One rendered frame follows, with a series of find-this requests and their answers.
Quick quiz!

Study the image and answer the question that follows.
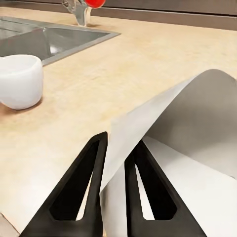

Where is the coffee cup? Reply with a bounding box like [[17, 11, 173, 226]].
[[0, 55, 44, 109]]

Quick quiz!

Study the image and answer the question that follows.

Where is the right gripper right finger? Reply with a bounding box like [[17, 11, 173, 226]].
[[124, 139, 207, 237]]

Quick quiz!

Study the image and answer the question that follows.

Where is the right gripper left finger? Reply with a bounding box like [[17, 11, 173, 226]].
[[19, 131, 108, 237]]

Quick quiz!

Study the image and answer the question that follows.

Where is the paper coffee filter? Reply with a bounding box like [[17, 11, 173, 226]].
[[99, 69, 237, 237]]

